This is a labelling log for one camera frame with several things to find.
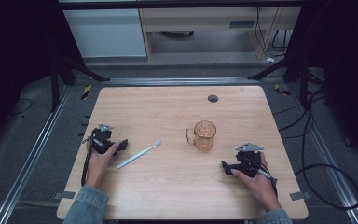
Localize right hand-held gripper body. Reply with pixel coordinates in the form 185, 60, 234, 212
234, 142, 265, 179

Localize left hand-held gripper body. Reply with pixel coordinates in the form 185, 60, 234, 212
89, 122, 121, 155

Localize light blue toothbrush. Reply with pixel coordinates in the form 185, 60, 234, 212
117, 139, 163, 170

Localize person's left hand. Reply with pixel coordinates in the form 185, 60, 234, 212
85, 141, 121, 189

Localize person's right hand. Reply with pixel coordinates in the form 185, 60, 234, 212
231, 151, 282, 214

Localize yellow black striped tape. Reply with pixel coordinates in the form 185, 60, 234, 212
80, 84, 93, 101
273, 82, 292, 97

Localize grey tape strip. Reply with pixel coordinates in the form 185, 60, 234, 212
289, 190, 311, 202
53, 190, 76, 201

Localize white cabinet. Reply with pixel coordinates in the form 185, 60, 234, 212
62, 7, 147, 59

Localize light wooden desk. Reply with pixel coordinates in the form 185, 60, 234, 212
138, 6, 303, 63

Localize left hand-held gripper black cable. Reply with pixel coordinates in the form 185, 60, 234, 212
80, 135, 97, 188

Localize hand-held gripper black cable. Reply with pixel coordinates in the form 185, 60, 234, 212
80, 135, 97, 188
256, 167, 280, 198

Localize right hand-held gripper black cable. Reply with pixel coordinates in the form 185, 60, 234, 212
256, 167, 280, 198

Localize black looped floor cable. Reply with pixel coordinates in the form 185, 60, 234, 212
273, 88, 358, 211

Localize black metal stand frame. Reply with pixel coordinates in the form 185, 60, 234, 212
48, 46, 111, 113
247, 46, 325, 108

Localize long aluminium floor rail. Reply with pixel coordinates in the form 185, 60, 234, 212
0, 84, 73, 224
286, 82, 358, 224

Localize thin black floor cable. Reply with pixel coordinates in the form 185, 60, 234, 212
8, 97, 34, 119

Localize aluminium cross rail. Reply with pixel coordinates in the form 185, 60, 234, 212
100, 77, 263, 88

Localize black hanging cables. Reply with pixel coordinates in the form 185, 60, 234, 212
254, 6, 291, 59

